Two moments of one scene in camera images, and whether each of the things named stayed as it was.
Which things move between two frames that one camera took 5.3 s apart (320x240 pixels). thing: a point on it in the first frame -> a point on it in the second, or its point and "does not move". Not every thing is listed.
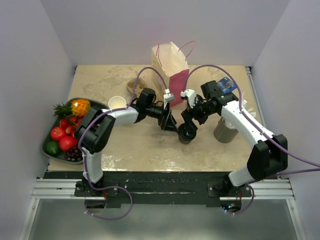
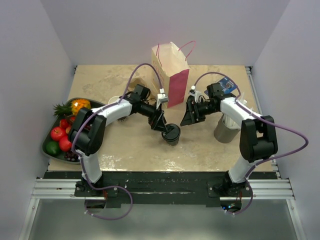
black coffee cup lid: [186, 131] -> [173, 132]
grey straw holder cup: [223, 133] does not move
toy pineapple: [78, 107] does not move
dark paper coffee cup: [184, 142] -> [172, 143]
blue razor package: [226, 85] does not move
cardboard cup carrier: [140, 85] does not move
